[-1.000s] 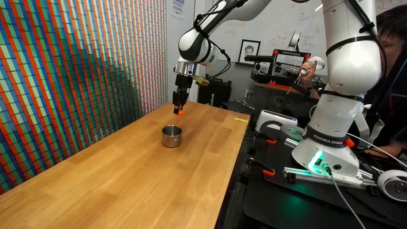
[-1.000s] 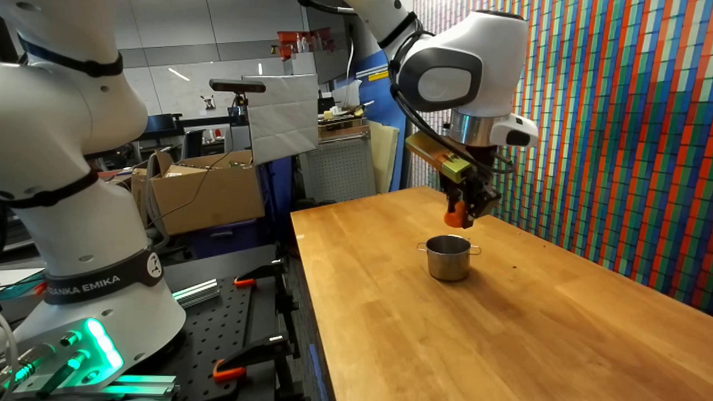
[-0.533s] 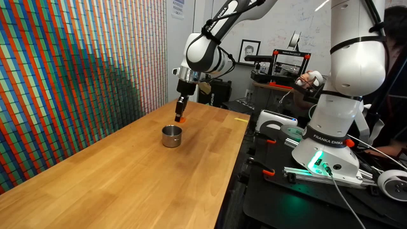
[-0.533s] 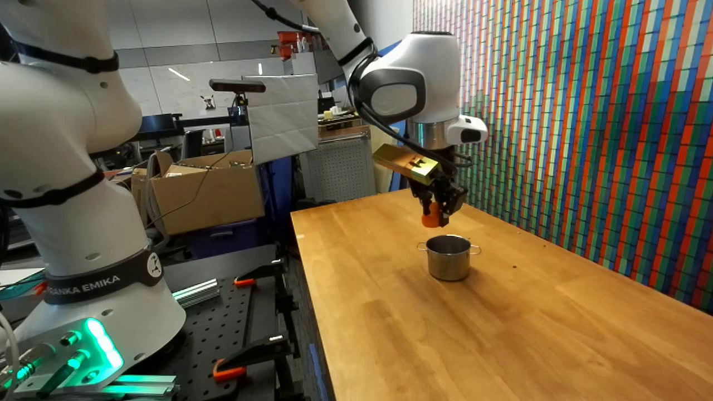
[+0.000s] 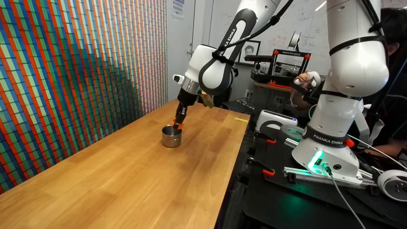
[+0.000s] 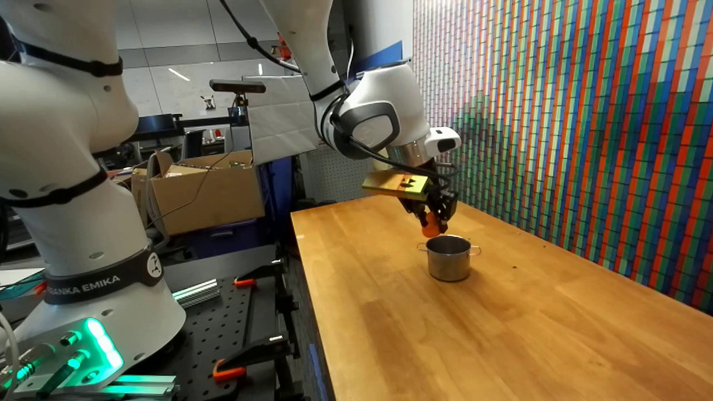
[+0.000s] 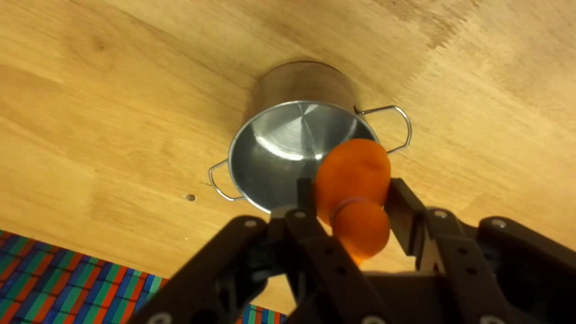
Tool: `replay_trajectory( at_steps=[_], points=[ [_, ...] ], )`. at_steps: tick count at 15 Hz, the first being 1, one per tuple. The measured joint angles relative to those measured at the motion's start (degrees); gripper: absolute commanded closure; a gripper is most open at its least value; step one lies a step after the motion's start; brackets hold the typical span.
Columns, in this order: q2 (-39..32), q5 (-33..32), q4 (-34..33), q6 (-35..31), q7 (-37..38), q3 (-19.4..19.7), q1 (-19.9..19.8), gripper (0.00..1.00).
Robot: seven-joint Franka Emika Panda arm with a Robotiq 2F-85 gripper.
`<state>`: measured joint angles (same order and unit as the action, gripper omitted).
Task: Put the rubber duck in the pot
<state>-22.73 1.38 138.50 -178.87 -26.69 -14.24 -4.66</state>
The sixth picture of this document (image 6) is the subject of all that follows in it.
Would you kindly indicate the cardboard box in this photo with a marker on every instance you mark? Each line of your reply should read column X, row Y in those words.
column 211, row 197

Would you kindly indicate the aluminium profile bar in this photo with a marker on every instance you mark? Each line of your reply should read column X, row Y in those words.
column 195, row 292
column 142, row 385

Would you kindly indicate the white pegboard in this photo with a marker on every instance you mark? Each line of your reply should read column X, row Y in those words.
column 337, row 175

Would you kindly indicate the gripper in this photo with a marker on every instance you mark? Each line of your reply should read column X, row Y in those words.
column 440, row 181

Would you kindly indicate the white paper sheet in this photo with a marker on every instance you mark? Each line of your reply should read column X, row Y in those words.
column 281, row 120

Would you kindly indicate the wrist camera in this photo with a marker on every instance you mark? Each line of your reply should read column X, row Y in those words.
column 392, row 184

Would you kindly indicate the orange and black clamp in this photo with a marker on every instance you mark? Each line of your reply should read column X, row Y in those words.
column 262, row 275
column 256, row 353

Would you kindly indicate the orange rubber duck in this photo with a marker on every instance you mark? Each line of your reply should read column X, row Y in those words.
column 430, row 227

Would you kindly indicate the small steel pot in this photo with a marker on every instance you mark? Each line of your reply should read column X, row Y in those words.
column 448, row 262

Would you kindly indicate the blue plastic bin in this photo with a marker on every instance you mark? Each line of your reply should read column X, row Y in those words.
column 225, row 236

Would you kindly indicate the camera on mount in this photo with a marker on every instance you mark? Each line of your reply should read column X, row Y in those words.
column 238, row 86

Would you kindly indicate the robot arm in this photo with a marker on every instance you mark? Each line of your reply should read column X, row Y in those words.
column 67, row 223

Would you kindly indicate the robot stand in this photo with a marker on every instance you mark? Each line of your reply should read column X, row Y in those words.
column 217, row 334

